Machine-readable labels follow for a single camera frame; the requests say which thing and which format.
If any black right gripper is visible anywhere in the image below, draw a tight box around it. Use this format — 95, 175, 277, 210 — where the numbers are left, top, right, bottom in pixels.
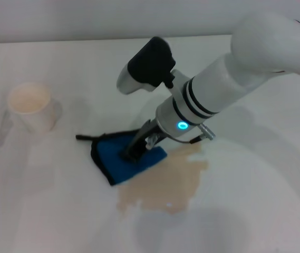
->
119, 119, 167, 164

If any blue rag with black trim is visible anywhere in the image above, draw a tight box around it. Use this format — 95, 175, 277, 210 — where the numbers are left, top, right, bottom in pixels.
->
75, 130, 168, 187

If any white paper cup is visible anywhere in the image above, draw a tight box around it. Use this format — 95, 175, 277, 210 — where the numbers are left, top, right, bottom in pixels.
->
7, 82, 56, 132

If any brown water stain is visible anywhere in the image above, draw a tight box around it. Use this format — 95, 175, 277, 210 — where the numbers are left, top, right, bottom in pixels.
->
117, 144, 209, 215

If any right wrist cable with connector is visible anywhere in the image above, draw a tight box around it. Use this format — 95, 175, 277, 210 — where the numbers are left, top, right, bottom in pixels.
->
188, 123, 217, 144

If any black and white right wrist camera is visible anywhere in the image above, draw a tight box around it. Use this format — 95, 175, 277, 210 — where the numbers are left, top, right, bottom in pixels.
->
116, 36, 177, 95

